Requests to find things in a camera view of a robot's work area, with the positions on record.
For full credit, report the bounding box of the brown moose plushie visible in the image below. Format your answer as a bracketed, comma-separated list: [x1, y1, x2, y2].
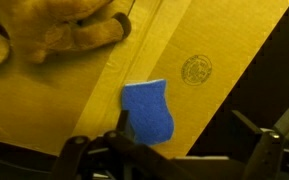
[0, 0, 131, 64]

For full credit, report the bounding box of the large cardboard box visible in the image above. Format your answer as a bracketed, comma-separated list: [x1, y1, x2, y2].
[0, 0, 289, 157]

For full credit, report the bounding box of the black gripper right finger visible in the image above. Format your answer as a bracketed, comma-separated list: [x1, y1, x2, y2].
[232, 110, 283, 180]

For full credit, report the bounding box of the blue sponge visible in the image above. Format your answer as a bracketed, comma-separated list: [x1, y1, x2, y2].
[121, 79, 174, 145]

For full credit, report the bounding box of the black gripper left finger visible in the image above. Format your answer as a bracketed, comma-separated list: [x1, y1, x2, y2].
[52, 109, 145, 180]

